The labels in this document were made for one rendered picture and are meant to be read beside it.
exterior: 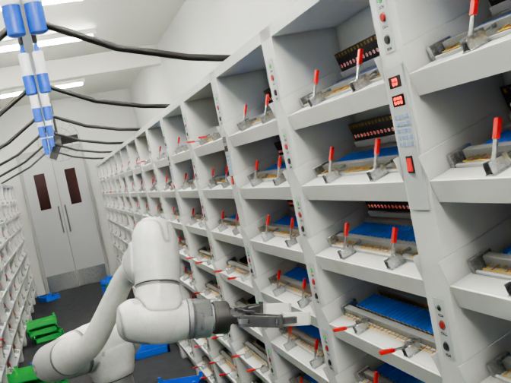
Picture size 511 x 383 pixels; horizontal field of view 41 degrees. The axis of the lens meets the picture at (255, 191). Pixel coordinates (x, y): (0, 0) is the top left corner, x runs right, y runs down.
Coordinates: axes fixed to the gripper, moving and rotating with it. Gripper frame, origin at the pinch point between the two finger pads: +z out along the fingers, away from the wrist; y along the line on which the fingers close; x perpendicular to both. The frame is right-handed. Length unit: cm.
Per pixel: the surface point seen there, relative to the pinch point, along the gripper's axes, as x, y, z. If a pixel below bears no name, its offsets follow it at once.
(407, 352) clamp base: -7.2, 15.2, 21.0
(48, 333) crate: -117, -607, -65
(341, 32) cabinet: 74, -27, 23
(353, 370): -22.7, -30.2, 28.1
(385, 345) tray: -8.2, 2.8, 21.8
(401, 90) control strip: 48, 37, 8
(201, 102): 73, -170, 12
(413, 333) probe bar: -3.9, 11.0, 24.9
